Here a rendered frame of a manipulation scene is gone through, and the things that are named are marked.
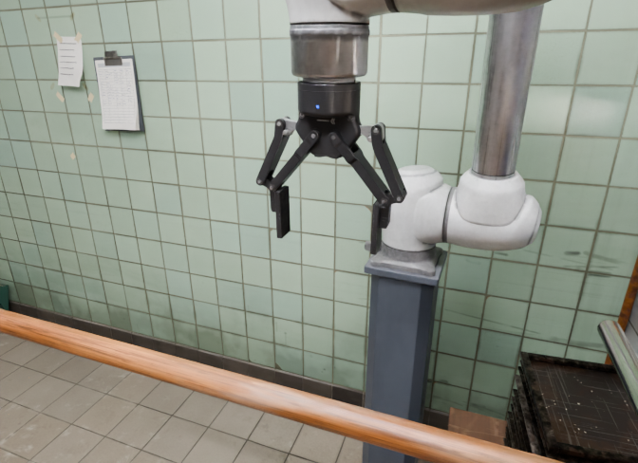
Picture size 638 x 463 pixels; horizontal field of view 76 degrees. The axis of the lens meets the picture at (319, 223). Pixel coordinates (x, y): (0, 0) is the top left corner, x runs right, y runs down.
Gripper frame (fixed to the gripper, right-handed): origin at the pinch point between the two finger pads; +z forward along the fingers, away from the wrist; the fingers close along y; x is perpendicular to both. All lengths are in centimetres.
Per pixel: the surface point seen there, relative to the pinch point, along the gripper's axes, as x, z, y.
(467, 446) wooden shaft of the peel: 19.6, 8.8, -20.5
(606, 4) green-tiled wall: -105, -34, -46
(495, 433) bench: -44, 75, -34
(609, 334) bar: -10.2, 13.6, -38.7
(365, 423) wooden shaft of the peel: 20.2, 9.3, -11.2
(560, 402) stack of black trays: -28, 44, -41
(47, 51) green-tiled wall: -100, -20, 176
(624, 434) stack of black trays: -24, 44, -51
